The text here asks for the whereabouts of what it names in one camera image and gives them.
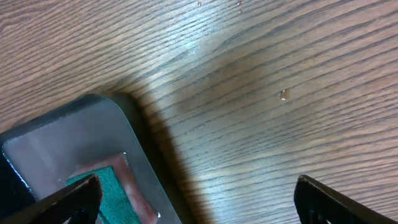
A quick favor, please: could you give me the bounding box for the black rectangular tray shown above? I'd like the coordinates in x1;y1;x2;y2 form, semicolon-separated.
1;94;195;223

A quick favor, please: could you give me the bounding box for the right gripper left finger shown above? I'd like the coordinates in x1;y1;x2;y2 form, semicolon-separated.
1;174;103;224

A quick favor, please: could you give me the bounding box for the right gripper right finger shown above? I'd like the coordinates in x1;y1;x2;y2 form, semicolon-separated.
294;175;397;224

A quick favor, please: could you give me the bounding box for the green and red sponge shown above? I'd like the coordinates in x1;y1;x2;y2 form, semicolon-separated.
66;154;159;224

